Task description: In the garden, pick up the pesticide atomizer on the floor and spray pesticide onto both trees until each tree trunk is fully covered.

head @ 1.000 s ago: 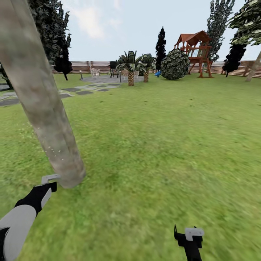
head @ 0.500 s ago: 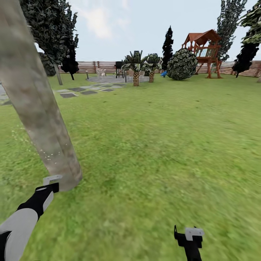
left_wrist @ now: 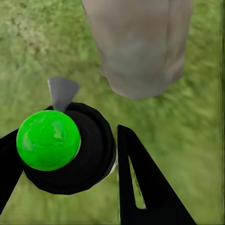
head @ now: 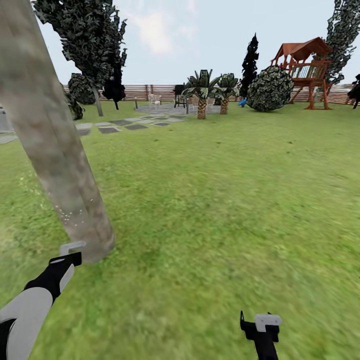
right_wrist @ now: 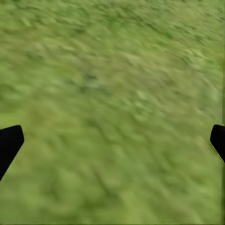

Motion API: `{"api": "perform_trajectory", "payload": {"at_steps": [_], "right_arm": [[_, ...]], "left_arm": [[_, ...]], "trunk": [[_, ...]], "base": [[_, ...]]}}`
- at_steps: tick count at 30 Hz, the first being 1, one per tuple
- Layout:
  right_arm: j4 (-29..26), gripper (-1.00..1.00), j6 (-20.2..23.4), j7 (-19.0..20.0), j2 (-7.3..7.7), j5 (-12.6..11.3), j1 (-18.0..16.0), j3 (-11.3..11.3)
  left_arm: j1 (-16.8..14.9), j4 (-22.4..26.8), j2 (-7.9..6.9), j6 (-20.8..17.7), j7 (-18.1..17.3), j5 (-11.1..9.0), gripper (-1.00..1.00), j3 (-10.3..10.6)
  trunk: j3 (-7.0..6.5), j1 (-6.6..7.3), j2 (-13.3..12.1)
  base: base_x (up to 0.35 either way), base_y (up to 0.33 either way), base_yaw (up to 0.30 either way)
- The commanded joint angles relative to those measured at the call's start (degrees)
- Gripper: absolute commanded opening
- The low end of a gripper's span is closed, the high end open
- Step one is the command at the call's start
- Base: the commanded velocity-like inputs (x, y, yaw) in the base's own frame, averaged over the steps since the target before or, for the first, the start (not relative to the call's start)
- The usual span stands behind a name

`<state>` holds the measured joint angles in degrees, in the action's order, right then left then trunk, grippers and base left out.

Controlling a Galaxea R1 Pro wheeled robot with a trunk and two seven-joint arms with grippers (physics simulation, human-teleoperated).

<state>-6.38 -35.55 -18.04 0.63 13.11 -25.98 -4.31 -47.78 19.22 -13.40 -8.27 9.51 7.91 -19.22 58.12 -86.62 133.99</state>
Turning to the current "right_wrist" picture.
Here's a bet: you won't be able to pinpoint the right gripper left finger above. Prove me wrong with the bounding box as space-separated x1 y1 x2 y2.
0 125 24 180

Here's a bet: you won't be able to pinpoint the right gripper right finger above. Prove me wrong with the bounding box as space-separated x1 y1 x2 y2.
210 124 225 162

